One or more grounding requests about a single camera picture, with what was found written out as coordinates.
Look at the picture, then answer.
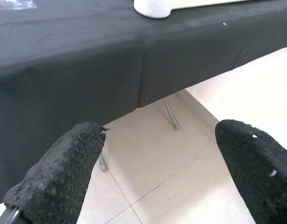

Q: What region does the grey metal table leg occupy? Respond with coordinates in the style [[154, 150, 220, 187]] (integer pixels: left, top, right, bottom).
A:
[[97, 153, 109, 173], [162, 97, 182, 131]]

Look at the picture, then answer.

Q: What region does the black tablecloth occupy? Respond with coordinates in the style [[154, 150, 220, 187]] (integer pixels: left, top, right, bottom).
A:
[[0, 0, 287, 207]]

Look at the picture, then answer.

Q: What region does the white plastic children table top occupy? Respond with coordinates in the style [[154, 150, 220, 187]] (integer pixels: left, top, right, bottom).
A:
[[133, 0, 253, 19]]

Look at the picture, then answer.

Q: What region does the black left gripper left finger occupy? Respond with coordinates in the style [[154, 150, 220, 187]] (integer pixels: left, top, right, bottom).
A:
[[2, 120, 111, 224]]

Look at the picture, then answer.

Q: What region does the crossed clear tape patch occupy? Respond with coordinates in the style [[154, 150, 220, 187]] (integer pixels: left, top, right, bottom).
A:
[[0, 0, 38, 12]]

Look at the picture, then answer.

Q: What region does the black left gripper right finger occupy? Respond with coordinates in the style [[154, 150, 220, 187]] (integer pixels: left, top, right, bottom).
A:
[[214, 119, 287, 224]]

